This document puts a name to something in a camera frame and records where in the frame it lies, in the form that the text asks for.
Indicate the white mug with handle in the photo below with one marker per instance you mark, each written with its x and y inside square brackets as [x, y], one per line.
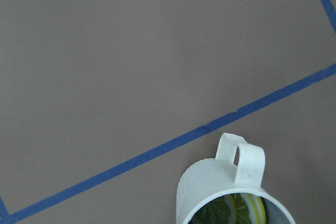
[238, 167]

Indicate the yellow lemon slice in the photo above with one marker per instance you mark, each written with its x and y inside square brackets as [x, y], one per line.
[249, 208]
[219, 210]

